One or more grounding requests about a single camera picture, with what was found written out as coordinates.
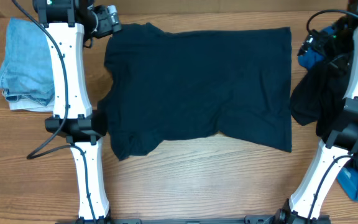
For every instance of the folded light blue jeans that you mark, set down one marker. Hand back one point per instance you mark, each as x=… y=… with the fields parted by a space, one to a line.
x=26 y=72

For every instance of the black t-shirt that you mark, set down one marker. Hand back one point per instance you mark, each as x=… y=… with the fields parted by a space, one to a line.
x=320 y=97

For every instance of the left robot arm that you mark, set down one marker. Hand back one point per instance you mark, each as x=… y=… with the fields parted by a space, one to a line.
x=68 y=25

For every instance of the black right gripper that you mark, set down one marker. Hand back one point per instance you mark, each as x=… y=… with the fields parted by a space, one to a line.
x=317 y=45

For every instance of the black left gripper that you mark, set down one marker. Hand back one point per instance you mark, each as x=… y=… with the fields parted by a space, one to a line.
x=109 y=28

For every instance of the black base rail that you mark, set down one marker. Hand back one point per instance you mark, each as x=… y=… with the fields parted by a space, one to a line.
x=250 y=219

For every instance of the dark navy t-shirt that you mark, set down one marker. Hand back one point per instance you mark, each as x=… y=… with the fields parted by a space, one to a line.
x=188 y=85

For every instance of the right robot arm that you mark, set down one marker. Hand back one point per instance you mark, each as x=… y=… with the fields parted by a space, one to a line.
x=308 y=198

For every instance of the folded white cloth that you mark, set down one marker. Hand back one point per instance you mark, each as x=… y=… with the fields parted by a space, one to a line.
x=23 y=103

